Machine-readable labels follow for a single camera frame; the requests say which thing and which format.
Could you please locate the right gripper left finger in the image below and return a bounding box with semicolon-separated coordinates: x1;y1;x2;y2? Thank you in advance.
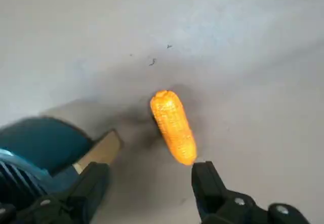
0;162;110;224

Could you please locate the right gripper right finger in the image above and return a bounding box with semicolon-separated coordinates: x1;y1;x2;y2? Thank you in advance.
191;161;312;224

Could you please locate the yellow corn cob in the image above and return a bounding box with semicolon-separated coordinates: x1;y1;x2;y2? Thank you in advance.
149;89;197;166

